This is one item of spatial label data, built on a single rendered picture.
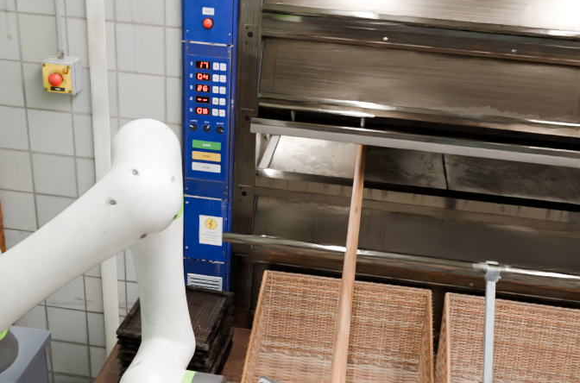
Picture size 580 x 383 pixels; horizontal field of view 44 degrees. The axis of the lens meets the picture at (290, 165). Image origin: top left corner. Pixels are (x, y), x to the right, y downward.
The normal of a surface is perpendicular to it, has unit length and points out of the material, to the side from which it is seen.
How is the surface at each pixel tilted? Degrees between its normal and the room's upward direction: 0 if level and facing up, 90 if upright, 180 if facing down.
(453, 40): 90
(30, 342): 0
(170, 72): 90
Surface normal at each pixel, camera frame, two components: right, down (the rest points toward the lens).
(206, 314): 0.06, -0.91
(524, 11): -0.11, 0.07
